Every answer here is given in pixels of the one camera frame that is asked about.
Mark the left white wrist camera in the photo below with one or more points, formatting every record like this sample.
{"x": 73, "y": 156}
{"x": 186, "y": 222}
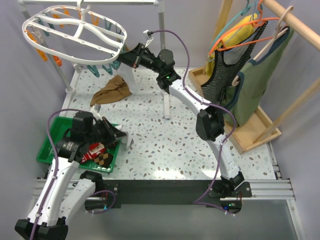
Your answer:
{"x": 95, "y": 110}

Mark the tan plain sock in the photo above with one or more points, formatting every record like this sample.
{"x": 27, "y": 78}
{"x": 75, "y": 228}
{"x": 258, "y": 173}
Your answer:
{"x": 115, "y": 90}

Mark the white striped sock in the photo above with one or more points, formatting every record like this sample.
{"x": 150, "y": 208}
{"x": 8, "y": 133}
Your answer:
{"x": 127, "y": 140}
{"x": 127, "y": 74}

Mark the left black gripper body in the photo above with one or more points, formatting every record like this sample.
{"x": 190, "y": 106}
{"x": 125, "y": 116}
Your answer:
{"x": 99, "y": 133}

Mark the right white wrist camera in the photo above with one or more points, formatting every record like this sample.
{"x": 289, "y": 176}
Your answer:
{"x": 149, "y": 37}

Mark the yellow shirt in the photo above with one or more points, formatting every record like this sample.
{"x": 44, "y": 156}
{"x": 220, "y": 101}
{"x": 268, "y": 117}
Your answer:
{"x": 233, "y": 38}

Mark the wooden clothes rack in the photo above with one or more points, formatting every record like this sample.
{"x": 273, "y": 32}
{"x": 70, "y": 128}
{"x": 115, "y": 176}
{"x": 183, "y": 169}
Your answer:
{"x": 285, "y": 92}

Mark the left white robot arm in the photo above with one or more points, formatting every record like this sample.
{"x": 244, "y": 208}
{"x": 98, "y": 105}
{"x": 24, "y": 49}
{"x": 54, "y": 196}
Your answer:
{"x": 51, "y": 214}

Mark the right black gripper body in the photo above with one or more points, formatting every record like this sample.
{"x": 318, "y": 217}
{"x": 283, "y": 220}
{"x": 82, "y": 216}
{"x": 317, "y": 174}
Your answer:
{"x": 148, "y": 61}

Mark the red christmas sock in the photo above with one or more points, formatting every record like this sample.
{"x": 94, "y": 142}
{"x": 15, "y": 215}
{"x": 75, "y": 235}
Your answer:
{"x": 94, "y": 151}

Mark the green tank top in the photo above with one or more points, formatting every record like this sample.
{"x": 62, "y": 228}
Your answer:
{"x": 243, "y": 99}

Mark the orange clothes hanger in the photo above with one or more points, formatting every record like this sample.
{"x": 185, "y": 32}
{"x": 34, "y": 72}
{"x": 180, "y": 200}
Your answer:
{"x": 240, "y": 27}

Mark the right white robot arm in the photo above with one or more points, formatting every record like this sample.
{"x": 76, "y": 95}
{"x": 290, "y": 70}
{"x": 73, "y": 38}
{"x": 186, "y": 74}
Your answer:
{"x": 209, "y": 118}

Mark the brown argyle sock front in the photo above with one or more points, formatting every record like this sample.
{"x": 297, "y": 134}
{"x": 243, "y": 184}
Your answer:
{"x": 104, "y": 160}

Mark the wooden clothes hanger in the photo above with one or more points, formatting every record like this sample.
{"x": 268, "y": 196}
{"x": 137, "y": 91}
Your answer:
{"x": 272, "y": 37}

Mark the green plastic tray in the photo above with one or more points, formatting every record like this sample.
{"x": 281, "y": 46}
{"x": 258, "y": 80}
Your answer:
{"x": 59, "y": 126}

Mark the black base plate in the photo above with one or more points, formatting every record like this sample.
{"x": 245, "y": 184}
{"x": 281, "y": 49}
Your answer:
{"x": 173, "y": 192}

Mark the white round clip hanger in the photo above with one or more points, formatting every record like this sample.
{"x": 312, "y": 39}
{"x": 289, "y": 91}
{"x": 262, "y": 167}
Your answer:
{"x": 81, "y": 26}

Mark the black striped tank top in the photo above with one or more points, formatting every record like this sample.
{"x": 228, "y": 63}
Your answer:
{"x": 214, "y": 89}

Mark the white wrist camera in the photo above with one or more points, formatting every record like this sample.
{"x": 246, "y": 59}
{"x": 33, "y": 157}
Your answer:
{"x": 149, "y": 37}
{"x": 95, "y": 110}

